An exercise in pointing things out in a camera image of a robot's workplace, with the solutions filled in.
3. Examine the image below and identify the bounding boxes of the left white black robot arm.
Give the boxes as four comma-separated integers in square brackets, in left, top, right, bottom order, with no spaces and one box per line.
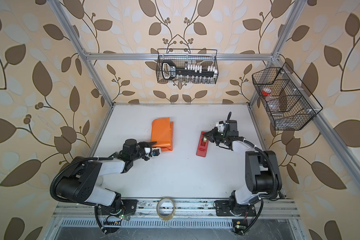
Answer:
[50,139,162,234]

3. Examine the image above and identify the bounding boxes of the side black wire basket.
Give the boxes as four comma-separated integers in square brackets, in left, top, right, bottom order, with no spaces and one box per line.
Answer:
[252,63,323,131]

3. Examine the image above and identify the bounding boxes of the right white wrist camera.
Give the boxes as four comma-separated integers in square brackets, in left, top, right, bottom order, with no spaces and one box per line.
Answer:
[216,121,226,133]

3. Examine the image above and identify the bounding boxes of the black socket set rail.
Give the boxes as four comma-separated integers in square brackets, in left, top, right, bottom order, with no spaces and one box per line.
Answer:
[158,60,219,80]

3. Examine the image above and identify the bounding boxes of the clear tape roll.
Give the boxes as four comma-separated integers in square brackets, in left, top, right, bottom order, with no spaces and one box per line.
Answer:
[156,198,176,221]

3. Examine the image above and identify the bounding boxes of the red tape dispenser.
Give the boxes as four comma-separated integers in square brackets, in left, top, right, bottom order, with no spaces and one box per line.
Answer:
[196,131,209,158]

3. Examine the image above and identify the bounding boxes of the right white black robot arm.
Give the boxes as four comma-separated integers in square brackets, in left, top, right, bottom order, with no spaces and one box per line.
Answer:
[201,117,282,236]

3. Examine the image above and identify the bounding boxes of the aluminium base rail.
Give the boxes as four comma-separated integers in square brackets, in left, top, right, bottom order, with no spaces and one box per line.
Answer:
[52,197,301,220]

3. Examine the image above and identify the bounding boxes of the green utility knife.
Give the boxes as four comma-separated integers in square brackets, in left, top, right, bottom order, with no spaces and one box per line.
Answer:
[110,152,121,159]

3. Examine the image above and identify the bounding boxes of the yellow orange wrapping paper sheet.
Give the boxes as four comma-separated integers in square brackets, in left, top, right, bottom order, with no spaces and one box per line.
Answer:
[151,118,174,152]

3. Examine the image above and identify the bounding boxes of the back black wire basket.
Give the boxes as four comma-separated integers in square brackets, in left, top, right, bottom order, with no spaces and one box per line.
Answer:
[156,48,219,85]

